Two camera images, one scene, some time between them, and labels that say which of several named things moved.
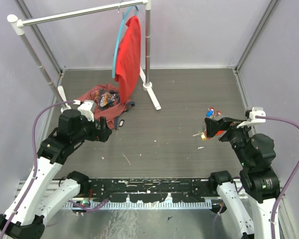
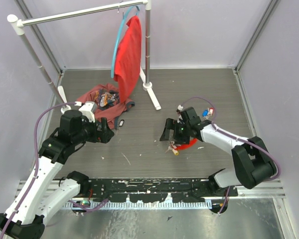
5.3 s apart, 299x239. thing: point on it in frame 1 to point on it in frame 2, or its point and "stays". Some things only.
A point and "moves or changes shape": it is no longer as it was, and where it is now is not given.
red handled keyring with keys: x=204 y=135 moves or changes shape
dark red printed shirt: x=106 y=102 stays
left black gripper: x=101 y=134 stays
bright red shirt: x=128 y=64 stays
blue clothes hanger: x=136 y=8 stays
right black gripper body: x=235 y=136 to x=181 y=133
